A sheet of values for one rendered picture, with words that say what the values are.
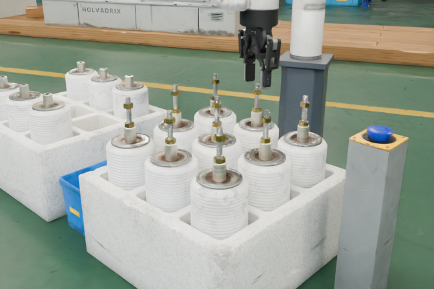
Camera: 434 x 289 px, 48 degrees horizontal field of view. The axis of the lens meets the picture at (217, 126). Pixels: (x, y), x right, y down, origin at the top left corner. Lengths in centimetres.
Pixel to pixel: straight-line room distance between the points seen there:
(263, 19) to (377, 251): 46
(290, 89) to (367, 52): 145
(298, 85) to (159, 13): 194
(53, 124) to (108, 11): 231
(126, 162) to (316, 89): 68
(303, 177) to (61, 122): 57
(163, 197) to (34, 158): 41
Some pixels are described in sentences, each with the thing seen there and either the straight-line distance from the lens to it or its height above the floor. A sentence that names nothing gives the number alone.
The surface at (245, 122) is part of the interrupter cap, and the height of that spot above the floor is 25.
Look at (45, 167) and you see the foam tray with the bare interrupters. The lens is 116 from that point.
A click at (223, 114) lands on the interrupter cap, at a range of 108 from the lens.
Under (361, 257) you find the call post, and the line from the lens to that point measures 89.
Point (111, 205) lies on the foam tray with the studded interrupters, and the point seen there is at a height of 15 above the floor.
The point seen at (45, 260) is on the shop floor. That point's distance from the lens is 110.
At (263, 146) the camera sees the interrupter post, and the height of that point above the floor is 28.
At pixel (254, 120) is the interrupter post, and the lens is 102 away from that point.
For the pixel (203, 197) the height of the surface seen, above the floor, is 24.
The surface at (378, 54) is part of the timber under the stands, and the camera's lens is 284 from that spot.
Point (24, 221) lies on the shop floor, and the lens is 125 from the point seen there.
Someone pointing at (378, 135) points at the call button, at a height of 33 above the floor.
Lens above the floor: 60
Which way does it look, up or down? 20 degrees down
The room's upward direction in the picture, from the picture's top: straight up
